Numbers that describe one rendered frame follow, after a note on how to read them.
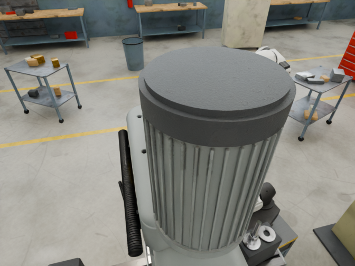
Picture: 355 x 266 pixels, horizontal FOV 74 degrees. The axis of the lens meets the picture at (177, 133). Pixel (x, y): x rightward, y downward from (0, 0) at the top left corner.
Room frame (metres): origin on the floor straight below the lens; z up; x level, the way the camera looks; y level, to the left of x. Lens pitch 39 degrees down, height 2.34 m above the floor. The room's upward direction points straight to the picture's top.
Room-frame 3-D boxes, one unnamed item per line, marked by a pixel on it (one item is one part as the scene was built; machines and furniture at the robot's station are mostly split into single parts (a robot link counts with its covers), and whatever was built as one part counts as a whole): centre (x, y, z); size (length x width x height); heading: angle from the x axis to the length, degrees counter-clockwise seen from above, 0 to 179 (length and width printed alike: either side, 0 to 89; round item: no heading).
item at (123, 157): (0.46, 0.14, 1.79); 0.45 x 0.04 x 0.04; 14
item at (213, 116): (0.29, -0.05, 2.05); 0.20 x 0.20 x 0.32
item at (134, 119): (0.52, 0.01, 1.81); 0.47 x 0.26 x 0.16; 14
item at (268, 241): (0.62, -0.43, 1.03); 0.22 x 0.12 x 0.20; 115
